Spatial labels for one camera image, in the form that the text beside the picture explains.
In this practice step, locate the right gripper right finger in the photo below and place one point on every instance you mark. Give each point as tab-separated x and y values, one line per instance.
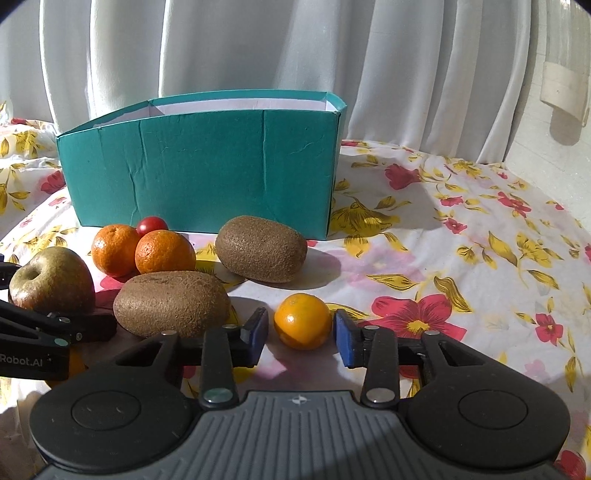
376	349

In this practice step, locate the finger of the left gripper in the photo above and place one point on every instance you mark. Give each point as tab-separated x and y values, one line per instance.
7	271

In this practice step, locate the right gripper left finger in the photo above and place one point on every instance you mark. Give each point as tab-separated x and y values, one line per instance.
224	349

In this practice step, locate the green-red apple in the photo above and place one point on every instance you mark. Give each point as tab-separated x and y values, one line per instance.
55	280

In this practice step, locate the brown kiwi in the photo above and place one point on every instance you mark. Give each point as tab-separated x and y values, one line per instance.
188	302
261	249

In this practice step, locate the small yellow-orange fruit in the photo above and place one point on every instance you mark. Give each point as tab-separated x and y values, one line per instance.
303	322

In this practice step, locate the left mandarin orange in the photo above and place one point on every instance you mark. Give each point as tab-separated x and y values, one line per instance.
113	250

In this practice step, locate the mandarin orange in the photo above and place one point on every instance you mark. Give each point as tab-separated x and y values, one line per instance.
113	250
164	250

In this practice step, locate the right mandarin orange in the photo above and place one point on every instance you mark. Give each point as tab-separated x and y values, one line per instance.
164	250

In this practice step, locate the red cherry tomato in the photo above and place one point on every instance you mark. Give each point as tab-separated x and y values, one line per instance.
150	224

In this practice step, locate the teal cardboard box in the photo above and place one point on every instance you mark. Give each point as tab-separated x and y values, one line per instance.
197	160

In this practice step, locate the white curtain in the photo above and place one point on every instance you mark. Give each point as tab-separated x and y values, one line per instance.
446	77

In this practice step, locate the white wall fixture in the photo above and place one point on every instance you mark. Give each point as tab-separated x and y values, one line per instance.
566	68

